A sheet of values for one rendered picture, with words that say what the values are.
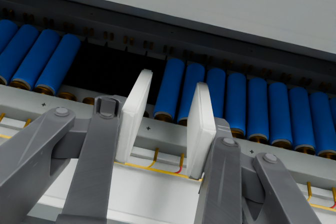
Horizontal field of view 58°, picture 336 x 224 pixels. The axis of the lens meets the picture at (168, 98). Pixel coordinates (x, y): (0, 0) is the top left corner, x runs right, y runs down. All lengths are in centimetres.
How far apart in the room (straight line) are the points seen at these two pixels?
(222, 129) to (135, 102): 5
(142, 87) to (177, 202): 10
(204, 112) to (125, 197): 11
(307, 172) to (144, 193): 13
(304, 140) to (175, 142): 11
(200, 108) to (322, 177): 13
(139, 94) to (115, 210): 10
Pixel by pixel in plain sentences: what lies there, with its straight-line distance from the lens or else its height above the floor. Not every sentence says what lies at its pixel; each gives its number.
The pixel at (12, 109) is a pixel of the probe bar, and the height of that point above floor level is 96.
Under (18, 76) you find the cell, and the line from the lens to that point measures 28.
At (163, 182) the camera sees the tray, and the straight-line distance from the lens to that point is 24.
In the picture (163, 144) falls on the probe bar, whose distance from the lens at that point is 24.
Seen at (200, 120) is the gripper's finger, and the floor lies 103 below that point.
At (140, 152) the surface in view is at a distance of 24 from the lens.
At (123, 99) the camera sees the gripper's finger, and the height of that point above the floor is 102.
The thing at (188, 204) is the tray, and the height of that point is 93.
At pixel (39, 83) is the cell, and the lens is 27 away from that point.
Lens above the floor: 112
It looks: 34 degrees down
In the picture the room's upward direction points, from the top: 14 degrees clockwise
